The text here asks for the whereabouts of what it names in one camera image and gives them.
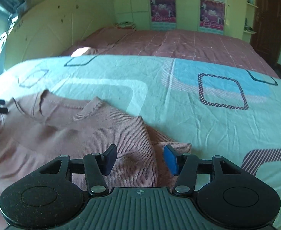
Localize pink knit sweater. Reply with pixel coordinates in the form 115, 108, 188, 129
0, 90, 191, 229

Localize blue patterned bed sheet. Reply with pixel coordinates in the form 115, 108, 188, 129
0, 55, 281, 229

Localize cream rounded headboard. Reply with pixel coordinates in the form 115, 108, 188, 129
4, 0, 115, 70

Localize red plaid bed cover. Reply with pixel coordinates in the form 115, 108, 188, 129
61, 28, 278, 77

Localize stack of items on bed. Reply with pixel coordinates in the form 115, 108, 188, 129
114, 21, 136, 30

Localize lower left pink poster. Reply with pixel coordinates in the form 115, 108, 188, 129
150, 0, 176, 31

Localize lower right pink poster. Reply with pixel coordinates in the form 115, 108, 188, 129
198, 0, 225, 35

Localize dark wooden door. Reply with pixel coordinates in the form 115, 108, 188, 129
250, 0, 281, 67

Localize corner wall shelves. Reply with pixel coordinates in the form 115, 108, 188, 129
244, 0, 258, 35

